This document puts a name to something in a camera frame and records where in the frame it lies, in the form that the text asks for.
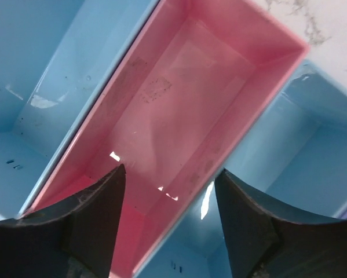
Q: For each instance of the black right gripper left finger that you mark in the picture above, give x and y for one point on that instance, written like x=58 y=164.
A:
x=74 y=237

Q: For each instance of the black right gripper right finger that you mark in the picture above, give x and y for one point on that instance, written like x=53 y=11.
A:
x=266 y=237

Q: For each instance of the light blue bin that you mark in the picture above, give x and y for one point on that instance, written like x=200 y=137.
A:
x=55 y=59
x=295 y=152

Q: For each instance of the pink plastic bin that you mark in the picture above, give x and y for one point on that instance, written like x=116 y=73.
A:
x=191 y=85

